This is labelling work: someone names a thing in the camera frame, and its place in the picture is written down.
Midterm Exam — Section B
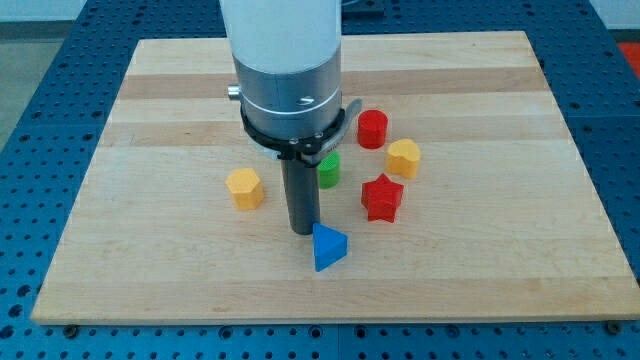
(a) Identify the red star block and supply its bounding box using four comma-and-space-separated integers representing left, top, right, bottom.
361, 173, 404, 223

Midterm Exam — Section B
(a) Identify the wooden board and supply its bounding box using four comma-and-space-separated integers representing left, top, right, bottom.
31, 31, 639, 325

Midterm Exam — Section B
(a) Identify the yellow hexagon block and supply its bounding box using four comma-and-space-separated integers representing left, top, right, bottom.
225, 168, 264, 210

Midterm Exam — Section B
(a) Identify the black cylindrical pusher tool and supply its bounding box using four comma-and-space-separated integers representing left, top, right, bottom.
281, 160, 320, 235

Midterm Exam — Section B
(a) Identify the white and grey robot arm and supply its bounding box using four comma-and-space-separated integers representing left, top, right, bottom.
220, 0, 342, 140

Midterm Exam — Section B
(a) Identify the green block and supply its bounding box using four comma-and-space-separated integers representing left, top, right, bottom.
317, 151, 341, 189

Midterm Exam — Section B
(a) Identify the blue triangle block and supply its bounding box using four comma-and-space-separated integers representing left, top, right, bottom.
312, 223, 348, 272

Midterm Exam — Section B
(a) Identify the yellow heart block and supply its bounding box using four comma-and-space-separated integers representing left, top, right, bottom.
385, 138, 421, 179

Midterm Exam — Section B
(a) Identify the red cylinder block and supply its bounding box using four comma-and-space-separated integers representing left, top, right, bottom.
357, 109, 388, 149

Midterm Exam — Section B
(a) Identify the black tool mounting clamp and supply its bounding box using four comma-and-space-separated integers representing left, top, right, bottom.
240, 98, 362, 167

